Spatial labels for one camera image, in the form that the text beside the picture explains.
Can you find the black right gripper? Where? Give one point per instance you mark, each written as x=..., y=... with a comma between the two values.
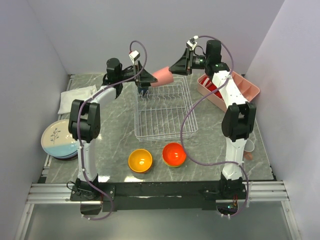
x=184, y=65

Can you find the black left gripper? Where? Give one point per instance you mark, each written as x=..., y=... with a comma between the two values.
x=142, y=77

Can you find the dark blue ceramic mug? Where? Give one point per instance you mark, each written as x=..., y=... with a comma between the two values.
x=143, y=89

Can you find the pink plastic cup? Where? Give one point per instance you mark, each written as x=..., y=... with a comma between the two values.
x=163, y=77

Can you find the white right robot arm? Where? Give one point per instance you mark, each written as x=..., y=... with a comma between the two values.
x=239, y=118

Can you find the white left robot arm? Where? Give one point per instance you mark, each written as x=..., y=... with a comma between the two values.
x=85, y=116

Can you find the red white striped item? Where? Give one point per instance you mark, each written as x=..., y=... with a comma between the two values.
x=206, y=82

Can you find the red cloth item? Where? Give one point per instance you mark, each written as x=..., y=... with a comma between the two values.
x=211, y=88

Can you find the pink compartment organizer tray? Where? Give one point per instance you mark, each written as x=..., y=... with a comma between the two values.
x=247, y=89

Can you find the white folded cloth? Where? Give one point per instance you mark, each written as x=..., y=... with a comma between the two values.
x=67, y=97

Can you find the red-orange bowl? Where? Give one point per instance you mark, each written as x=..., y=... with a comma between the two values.
x=173, y=155

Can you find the orange-yellow bowl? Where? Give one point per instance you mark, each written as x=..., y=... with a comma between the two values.
x=140, y=161

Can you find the white cup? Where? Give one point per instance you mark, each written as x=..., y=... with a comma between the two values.
x=249, y=146

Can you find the cream and blue plate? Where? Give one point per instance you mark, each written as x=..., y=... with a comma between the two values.
x=57, y=142

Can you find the pink patterned cup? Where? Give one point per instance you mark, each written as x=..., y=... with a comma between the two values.
x=248, y=156

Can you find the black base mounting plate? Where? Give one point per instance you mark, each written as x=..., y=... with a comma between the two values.
x=160, y=195

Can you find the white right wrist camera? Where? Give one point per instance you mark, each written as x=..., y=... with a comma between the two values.
x=192, y=43

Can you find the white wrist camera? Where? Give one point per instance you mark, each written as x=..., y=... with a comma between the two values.
x=134, y=56
x=192, y=43

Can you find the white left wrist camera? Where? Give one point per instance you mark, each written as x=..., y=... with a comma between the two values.
x=134, y=56

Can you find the white wire dish rack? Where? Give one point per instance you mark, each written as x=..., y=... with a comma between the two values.
x=160, y=111

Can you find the aluminium rail frame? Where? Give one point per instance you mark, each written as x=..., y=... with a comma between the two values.
x=52, y=216

